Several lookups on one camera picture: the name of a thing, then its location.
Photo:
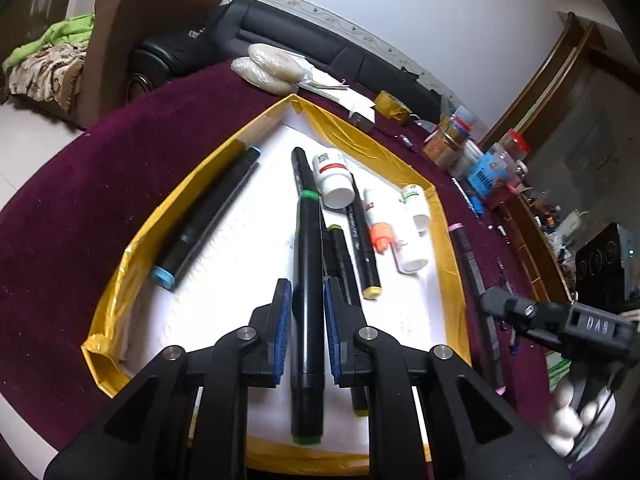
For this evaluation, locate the white bottle orange cap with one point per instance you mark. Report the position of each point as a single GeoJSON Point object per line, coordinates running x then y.
{"type": "Point", "coordinates": [377, 220]}

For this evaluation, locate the yellow-edged white tray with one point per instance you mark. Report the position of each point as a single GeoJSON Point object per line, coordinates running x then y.
{"type": "Point", "coordinates": [240, 280]}

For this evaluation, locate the white charger plug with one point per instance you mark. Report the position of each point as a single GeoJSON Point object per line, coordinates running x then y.
{"type": "Point", "coordinates": [361, 120]}

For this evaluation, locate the clear plastic cup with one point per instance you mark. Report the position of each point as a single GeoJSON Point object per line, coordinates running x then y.
{"type": "Point", "coordinates": [462, 112]}

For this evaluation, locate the white bottle green print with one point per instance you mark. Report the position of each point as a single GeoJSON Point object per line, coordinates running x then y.
{"type": "Point", "coordinates": [419, 205]}

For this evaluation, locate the dark red velvet tablecloth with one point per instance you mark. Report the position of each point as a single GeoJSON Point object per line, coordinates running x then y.
{"type": "Point", "coordinates": [100, 175]}

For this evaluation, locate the olive cap black marker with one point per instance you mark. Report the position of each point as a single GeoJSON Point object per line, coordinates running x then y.
{"type": "Point", "coordinates": [342, 265]}

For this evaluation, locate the red lid clear jar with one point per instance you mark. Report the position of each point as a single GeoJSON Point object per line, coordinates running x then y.
{"type": "Point", "coordinates": [515, 145]}

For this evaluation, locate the person's right hand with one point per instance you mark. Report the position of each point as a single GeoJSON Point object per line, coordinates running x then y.
{"type": "Point", "coordinates": [562, 422]}

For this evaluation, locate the patterned blanket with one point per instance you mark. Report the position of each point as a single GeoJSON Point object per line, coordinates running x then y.
{"type": "Point", "coordinates": [40, 72]}

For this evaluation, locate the brown armchair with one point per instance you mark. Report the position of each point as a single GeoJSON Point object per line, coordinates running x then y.
{"type": "Point", "coordinates": [125, 15]}

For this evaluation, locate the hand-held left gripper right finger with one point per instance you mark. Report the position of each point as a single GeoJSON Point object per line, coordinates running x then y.
{"type": "Point", "coordinates": [332, 332]}

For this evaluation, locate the silver pen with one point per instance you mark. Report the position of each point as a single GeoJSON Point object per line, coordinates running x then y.
{"type": "Point", "coordinates": [462, 191]}

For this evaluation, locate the black leather sofa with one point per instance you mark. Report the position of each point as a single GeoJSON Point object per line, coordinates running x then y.
{"type": "Point", "coordinates": [280, 25]}

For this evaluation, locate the wooden framed glass panel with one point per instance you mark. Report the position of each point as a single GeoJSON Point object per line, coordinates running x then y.
{"type": "Point", "coordinates": [575, 125]}

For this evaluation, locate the green cap black marker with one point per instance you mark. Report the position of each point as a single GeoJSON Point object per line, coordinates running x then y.
{"type": "Point", "coordinates": [307, 285]}

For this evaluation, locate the brown label jar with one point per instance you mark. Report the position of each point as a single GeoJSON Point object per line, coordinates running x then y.
{"type": "Point", "coordinates": [439, 146]}

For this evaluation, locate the yellow cap black marker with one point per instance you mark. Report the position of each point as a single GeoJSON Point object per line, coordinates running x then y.
{"type": "Point", "coordinates": [362, 245]}

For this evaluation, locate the blue lid small jar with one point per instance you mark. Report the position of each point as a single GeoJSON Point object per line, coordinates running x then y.
{"type": "Point", "coordinates": [456, 127]}

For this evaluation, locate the blue label plastic jar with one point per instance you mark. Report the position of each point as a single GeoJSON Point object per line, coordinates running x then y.
{"type": "Point", "coordinates": [486, 176]}

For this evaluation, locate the pink cap black marker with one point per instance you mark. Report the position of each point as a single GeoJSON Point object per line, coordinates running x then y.
{"type": "Point", "coordinates": [472, 270]}

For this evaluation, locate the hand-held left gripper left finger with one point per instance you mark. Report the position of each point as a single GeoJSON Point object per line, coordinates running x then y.
{"type": "Point", "coordinates": [282, 332]}

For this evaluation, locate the yellow tape roll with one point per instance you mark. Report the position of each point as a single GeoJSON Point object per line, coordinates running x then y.
{"type": "Point", "coordinates": [392, 106]}

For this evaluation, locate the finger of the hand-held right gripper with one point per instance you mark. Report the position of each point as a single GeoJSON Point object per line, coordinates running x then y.
{"type": "Point", "coordinates": [520, 310]}

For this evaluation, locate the blue battery pack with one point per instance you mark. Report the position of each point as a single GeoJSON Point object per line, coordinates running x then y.
{"type": "Point", "coordinates": [477, 206]}

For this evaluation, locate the light blue cap black marker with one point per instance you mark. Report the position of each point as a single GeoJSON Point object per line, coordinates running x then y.
{"type": "Point", "coordinates": [210, 215]}

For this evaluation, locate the white papers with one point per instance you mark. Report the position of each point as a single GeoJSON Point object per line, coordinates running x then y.
{"type": "Point", "coordinates": [345, 97]}

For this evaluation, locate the small plain white bottle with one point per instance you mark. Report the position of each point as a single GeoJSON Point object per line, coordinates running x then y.
{"type": "Point", "coordinates": [412, 255]}

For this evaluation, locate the white plastic tub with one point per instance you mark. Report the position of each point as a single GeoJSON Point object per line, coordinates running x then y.
{"type": "Point", "coordinates": [470, 157]}

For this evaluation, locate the cluttered wooden side cabinet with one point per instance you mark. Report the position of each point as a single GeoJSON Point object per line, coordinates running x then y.
{"type": "Point", "coordinates": [540, 240]}

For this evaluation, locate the pink red jar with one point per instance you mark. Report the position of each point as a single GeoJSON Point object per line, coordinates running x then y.
{"type": "Point", "coordinates": [502, 194]}

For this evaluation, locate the green cloth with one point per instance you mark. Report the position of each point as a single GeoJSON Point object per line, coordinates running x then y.
{"type": "Point", "coordinates": [60, 35]}

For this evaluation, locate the white pill bottle red label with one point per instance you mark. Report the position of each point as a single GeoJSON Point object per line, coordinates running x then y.
{"type": "Point", "coordinates": [332, 175]}

